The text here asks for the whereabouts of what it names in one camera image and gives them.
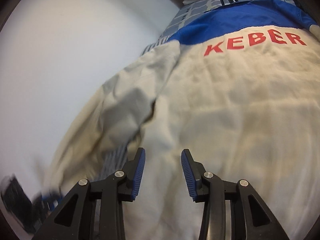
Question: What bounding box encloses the cream and blue KEBER jacket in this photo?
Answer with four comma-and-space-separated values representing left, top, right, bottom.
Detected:
44, 0, 319, 239

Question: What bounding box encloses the blue white striped bed quilt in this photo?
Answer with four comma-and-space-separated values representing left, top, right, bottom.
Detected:
94, 0, 299, 181

